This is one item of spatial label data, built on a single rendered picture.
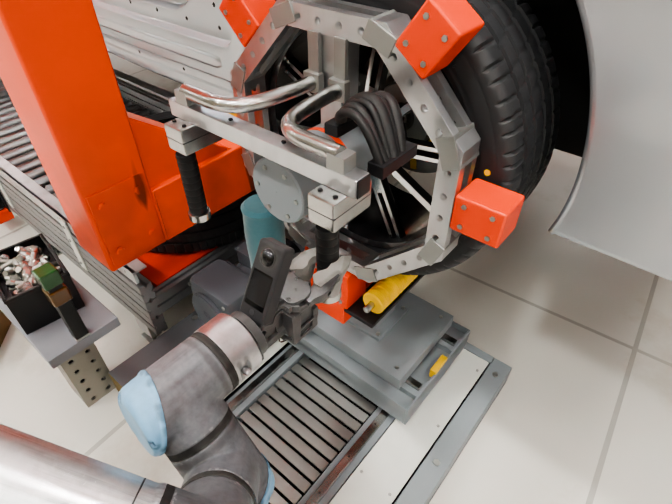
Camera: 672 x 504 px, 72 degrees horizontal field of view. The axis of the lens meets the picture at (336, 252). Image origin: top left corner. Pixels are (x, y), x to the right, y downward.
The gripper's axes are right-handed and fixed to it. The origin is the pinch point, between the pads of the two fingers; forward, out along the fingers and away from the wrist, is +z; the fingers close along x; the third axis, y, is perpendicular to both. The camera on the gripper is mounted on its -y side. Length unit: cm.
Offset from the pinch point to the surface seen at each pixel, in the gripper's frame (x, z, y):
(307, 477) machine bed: -6, -5, 82
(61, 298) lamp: -53, -28, 24
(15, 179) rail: -148, -6, 44
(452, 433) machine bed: 19, 28, 75
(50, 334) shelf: -60, -32, 38
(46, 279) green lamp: -53, -28, 18
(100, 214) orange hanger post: -59, -12, 14
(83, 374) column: -73, -29, 69
